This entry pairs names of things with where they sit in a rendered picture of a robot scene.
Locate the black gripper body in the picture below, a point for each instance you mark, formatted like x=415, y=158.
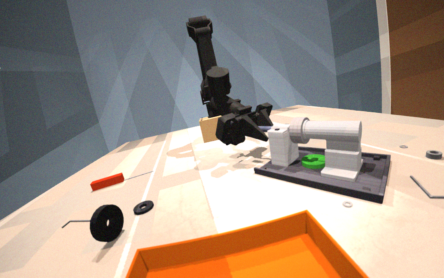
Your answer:
x=231, y=111

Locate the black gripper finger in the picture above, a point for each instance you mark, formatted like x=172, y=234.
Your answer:
x=247, y=127
x=263, y=119

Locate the green disc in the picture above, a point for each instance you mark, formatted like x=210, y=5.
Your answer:
x=313, y=161

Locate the black disc with centre hole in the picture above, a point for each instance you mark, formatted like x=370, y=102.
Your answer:
x=99, y=229

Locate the black rubber washer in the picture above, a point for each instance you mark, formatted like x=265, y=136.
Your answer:
x=138, y=209

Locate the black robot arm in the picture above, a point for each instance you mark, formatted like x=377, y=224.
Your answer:
x=215, y=84

